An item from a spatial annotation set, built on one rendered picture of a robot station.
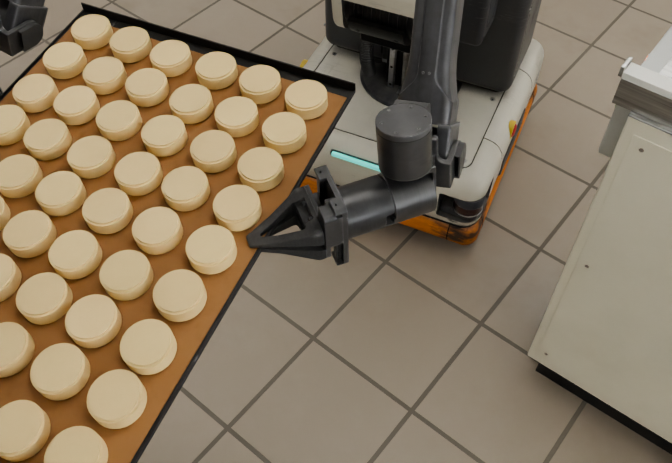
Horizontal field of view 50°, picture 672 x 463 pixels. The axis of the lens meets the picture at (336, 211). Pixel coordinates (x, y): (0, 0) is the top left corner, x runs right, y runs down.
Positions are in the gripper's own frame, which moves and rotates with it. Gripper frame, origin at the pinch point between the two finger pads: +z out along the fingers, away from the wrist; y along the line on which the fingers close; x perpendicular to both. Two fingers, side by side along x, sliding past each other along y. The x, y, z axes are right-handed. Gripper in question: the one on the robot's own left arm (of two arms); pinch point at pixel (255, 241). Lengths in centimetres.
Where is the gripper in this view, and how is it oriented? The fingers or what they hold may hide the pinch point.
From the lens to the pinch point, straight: 76.0
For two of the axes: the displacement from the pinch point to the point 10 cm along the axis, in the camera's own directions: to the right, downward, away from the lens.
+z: -9.3, 3.0, -1.9
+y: 0.3, 5.9, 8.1
